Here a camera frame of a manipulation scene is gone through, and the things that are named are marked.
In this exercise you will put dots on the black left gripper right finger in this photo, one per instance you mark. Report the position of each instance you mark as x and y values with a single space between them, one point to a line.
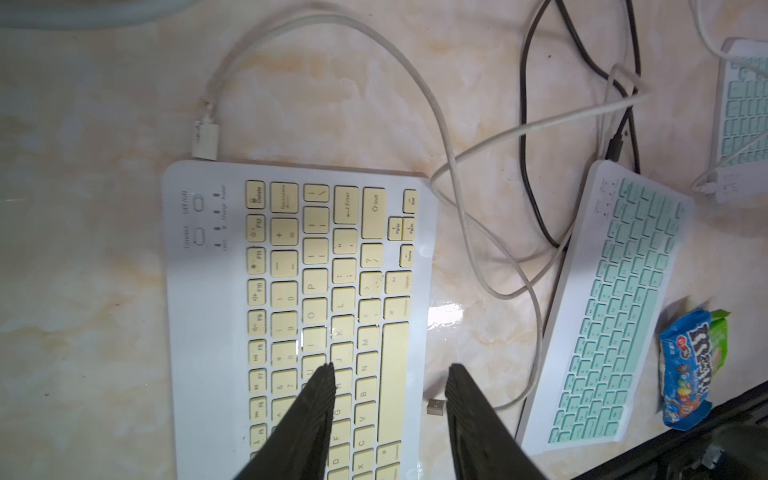
481 446

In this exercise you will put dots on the green wireless keyboard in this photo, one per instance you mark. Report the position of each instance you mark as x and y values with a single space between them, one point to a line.
627 235
740 115

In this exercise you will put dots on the green wireless keyboard right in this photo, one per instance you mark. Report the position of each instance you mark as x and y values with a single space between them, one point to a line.
740 115

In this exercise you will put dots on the yellow wireless keyboard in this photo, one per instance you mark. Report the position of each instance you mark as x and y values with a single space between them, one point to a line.
273 271

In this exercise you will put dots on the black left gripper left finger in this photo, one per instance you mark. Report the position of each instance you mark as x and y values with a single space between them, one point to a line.
299 446

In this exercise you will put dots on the green snack packet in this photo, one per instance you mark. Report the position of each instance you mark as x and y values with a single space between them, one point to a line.
718 335

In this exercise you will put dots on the blue candy bag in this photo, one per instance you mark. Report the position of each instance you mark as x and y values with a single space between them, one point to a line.
686 363

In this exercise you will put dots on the green wireless keyboard centre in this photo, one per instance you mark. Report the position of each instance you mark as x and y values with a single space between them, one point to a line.
627 235

